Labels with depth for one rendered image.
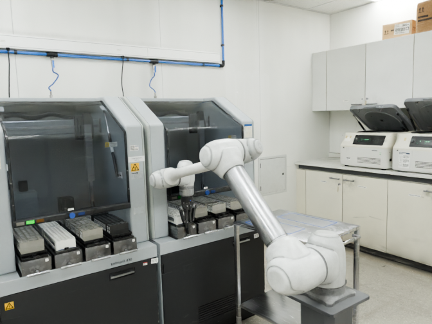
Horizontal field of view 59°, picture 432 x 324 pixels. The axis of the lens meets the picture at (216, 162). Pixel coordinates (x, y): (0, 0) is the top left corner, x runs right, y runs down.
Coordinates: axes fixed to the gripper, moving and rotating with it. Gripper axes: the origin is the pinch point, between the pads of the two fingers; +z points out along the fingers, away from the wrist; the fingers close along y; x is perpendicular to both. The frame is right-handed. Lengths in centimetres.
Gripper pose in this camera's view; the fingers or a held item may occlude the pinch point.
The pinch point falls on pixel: (188, 227)
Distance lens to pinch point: 239.6
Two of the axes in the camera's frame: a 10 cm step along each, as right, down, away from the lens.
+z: 0.3, 9.9, 1.1
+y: -8.1, 0.9, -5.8
